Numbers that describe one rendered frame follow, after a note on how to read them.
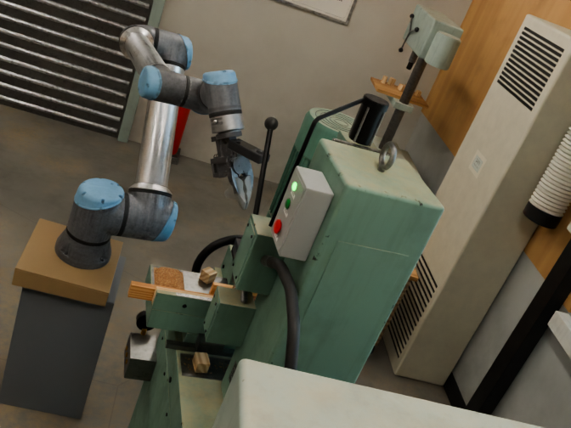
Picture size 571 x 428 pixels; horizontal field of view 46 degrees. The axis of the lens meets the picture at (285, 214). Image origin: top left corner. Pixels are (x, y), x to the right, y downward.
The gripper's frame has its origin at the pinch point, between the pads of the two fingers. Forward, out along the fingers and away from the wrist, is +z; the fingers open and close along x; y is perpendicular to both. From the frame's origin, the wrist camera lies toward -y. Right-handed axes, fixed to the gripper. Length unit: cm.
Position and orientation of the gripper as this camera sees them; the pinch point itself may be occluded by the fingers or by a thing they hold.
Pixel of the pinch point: (245, 205)
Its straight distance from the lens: 184.9
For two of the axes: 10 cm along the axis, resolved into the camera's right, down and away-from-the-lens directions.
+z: 1.5, 9.8, 0.9
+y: -7.9, 0.7, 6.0
